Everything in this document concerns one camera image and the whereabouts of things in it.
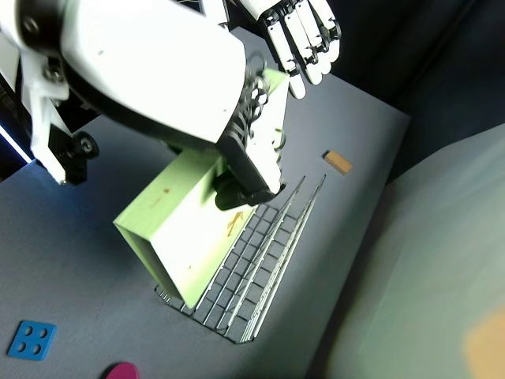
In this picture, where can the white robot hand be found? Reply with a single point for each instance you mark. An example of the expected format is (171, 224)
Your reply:
(304, 39)
(158, 67)

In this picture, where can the light green box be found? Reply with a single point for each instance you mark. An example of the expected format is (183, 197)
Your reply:
(185, 233)

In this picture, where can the small brown wooden block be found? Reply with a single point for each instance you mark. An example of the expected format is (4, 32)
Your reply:
(338, 162)

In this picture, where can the grey table cloth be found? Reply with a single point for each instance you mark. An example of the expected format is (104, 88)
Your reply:
(79, 268)

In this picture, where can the blue square four-hole block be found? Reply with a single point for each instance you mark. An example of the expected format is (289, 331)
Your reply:
(32, 340)

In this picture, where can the pink round block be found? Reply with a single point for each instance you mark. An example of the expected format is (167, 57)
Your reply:
(123, 372)

